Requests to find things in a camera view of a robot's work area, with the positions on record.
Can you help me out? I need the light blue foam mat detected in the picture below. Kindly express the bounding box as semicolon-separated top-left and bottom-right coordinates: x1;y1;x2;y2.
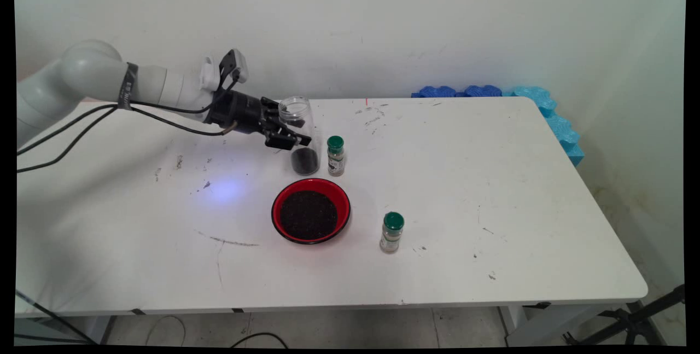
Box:
503;86;585;167

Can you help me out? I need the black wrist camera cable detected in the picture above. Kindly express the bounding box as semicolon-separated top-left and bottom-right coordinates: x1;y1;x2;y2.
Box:
16;69;241;174

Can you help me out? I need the thin grey floor cable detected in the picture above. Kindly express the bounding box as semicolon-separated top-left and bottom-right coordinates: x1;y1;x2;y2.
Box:
147;316;186;346

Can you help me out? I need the green-capped spice bottle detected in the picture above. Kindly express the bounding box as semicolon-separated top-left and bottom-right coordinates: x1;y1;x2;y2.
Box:
379;212;405;254
326;136;346;177

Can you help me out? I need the white table leg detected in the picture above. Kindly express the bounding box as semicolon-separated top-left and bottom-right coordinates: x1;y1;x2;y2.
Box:
500;305;646;346

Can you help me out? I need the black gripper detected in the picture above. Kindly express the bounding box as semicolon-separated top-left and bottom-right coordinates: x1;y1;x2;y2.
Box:
205;90;312;151

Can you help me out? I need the black tripod stand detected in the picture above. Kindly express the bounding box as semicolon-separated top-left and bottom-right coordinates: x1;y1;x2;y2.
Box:
563;284;685;346

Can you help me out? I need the black cable by table leg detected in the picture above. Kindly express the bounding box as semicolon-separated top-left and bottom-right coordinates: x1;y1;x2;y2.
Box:
15;288;99;345

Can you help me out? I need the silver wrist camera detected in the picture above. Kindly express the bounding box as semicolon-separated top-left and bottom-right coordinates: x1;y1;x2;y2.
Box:
219;49;249;84

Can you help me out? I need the black floor cable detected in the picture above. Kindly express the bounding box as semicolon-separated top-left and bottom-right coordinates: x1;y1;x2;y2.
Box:
230;332;289;349

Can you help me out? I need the clear jar with black seeds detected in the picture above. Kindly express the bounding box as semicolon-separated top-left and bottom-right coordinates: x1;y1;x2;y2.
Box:
278;96;322;176

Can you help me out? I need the red bowl with black seeds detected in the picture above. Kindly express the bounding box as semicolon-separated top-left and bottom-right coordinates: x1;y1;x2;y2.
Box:
271;178;352;245

